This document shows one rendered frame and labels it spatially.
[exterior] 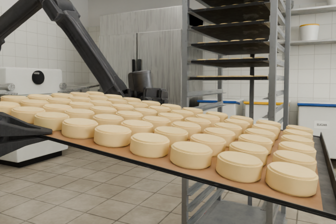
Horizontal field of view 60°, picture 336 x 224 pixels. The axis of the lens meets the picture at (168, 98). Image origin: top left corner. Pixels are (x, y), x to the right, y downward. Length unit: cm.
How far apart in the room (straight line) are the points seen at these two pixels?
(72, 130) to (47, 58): 490
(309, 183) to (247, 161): 6
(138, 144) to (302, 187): 18
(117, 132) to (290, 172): 21
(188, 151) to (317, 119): 358
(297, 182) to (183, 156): 12
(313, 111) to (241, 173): 357
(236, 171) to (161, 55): 379
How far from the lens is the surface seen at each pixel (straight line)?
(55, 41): 546
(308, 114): 388
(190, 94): 161
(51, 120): 46
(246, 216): 211
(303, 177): 32
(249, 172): 32
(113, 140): 39
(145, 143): 35
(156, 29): 421
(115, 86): 92
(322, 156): 52
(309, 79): 452
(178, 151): 34
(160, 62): 408
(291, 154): 40
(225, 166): 33
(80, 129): 42
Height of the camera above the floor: 103
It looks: 3 degrees down
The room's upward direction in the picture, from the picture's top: straight up
